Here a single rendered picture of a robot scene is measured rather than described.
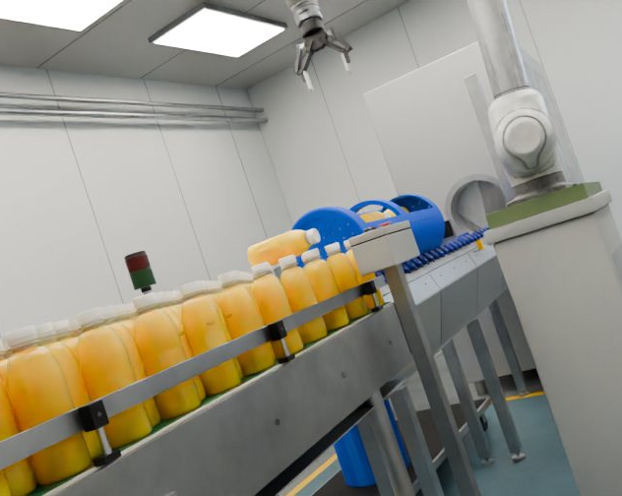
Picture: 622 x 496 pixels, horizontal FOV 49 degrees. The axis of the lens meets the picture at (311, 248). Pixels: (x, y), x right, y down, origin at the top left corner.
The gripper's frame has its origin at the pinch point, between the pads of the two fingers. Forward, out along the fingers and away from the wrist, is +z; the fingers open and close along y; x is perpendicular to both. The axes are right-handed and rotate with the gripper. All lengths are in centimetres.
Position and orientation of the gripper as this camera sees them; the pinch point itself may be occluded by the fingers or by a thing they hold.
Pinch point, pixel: (329, 79)
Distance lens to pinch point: 226.3
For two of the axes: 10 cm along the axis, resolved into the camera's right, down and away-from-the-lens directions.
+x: 3.6, 0.9, 9.3
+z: 2.9, 9.3, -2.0
